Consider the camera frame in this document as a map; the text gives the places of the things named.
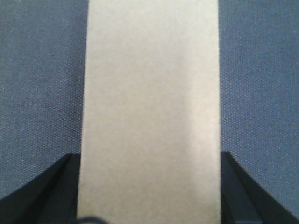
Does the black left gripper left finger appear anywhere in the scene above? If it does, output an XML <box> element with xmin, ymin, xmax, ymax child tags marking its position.
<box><xmin>0</xmin><ymin>154</ymin><xmax>80</xmax><ymax>224</ymax></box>

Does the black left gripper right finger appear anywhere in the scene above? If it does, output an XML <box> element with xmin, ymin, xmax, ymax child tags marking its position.
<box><xmin>221</xmin><ymin>151</ymin><xmax>299</xmax><ymax>224</ymax></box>

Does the brown cardboard package box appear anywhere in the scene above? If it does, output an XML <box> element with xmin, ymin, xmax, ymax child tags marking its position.
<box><xmin>78</xmin><ymin>0</ymin><xmax>221</xmax><ymax>224</ymax></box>

